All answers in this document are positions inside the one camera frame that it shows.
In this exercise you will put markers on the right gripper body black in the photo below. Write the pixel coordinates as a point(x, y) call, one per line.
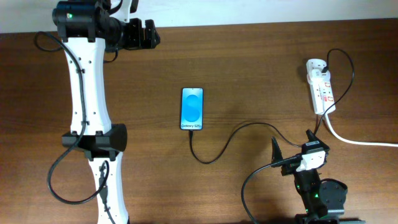
point(290, 168)

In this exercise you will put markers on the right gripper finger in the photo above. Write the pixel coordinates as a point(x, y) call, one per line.
point(277, 157)
point(313, 140)

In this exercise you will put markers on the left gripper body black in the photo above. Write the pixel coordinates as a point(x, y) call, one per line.
point(131, 36)

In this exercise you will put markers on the blue Samsung Galaxy smartphone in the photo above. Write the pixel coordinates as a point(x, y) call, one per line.
point(191, 116)

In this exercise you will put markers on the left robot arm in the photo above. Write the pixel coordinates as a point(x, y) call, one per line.
point(88, 30)

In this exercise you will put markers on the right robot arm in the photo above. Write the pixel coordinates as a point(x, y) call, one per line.
point(323, 199)

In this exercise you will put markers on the white USB charger adapter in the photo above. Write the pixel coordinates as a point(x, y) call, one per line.
point(315, 71)

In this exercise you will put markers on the white power strip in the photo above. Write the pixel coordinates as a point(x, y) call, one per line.
point(322, 95)

